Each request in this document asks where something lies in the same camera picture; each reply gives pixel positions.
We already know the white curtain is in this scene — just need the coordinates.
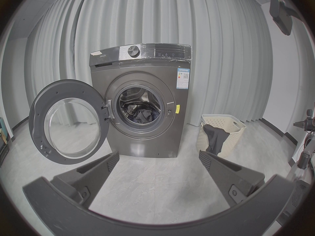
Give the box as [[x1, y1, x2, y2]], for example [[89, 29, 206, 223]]
[[24, 0, 262, 128]]

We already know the grey washing machine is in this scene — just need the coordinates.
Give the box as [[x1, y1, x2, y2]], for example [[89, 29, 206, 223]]
[[89, 43, 192, 158]]

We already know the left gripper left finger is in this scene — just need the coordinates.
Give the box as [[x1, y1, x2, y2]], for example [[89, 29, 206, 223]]
[[50, 151, 120, 208]]

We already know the black garment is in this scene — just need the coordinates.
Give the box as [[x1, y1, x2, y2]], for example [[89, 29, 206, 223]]
[[203, 124, 231, 156]]

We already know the heap of dark clothes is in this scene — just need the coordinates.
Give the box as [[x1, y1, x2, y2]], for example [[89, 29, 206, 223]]
[[125, 102, 161, 125]]

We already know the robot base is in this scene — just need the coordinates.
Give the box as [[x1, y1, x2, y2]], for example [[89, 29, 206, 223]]
[[276, 166, 315, 230]]

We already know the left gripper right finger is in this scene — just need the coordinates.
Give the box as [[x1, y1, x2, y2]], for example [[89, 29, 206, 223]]
[[198, 150, 266, 207]]

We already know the washing machine door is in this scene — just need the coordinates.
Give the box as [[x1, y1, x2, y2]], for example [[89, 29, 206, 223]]
[[29, 79, 116, 165]]

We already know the cream laundry basket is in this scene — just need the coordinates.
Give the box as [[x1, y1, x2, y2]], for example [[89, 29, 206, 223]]
[[196, 114, 247, 157]]

